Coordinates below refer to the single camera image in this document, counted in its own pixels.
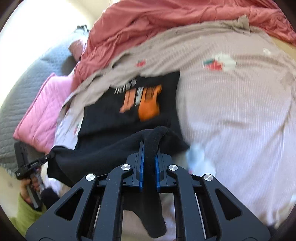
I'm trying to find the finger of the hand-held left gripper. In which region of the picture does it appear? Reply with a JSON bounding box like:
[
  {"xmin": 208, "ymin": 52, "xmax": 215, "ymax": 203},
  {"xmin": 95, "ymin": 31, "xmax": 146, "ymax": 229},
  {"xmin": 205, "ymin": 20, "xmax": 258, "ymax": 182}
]
[{"xmin": 29, "ymin": 153, "xmax": 55, "ymax": 167}]

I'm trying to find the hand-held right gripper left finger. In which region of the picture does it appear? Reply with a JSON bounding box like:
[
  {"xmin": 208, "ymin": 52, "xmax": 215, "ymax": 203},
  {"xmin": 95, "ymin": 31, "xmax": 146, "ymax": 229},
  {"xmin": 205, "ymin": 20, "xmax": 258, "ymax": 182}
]
[{"xmin": 25, "ymin": 141, "xmax": 145, "ymax": 241}]

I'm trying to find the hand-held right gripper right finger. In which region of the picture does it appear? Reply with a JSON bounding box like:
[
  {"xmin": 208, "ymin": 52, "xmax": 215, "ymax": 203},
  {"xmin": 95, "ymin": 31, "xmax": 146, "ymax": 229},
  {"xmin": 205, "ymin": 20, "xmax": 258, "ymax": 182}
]
[{"xmin": 155, "ymin": 153, "xmax": 271, "ymax": 241}]

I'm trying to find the black sweater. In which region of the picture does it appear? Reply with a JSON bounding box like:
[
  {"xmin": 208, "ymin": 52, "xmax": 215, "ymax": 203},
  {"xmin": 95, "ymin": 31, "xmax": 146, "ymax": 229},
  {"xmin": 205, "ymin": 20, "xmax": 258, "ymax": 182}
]
[{"xmin": 47, "ymin": 71, "xmax": 190, "ymax": 239}]

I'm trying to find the person's left forearm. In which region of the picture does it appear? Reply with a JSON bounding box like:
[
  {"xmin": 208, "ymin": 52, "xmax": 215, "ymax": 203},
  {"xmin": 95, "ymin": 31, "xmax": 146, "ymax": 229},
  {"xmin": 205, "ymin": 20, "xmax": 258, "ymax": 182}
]
[{"xmin": 10, "ymin": 192, "xmax": 42, "ymax": 237}]

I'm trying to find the person's left hand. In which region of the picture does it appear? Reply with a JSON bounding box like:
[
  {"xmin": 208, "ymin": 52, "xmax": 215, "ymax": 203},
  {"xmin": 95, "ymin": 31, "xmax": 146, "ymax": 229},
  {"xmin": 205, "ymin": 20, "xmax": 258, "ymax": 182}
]
[{"xmin": 20, "ymin": 173, "xmax": 45, "ymax": 205}]

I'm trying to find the pink quilted pillow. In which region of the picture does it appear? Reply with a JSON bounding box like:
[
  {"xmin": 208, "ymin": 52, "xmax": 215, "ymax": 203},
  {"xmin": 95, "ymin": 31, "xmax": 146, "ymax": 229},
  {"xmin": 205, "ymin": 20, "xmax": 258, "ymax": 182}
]
[{"xmin": 13, "ymin": 73, "xmax": 78, "ymax": 153}]

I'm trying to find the light grey quilted cushion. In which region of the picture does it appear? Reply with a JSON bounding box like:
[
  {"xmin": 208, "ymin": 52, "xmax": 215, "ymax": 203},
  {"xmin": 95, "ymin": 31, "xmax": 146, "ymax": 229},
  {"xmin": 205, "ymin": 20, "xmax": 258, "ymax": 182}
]
[{"xmin": 0, "ymin": 44, "xmax": 58, "ymax": 172}]

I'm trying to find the mauve quilted pillow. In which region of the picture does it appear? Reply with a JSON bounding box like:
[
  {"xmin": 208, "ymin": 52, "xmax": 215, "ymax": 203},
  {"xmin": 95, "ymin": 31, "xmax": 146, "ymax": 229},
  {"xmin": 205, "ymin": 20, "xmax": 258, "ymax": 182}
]
[{"xmin": 69, "ymin": 39, "xmax": 87, "ymax": 62}]

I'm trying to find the coral red duvet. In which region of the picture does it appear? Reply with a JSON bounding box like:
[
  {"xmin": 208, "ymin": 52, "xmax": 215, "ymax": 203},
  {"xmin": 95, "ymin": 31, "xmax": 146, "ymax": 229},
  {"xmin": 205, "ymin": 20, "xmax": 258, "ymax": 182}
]
[{"xmin": 73, "ymin": 0, "xmax": 296, "ymax": 88}]

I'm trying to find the yellow bed sheet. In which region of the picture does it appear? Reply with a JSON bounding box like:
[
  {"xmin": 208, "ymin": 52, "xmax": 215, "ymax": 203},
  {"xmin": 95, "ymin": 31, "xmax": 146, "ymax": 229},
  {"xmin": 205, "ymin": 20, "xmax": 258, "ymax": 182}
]
[{"xmin": 270, "ymin": 35, "xmax": 296, "ymax": 70}]

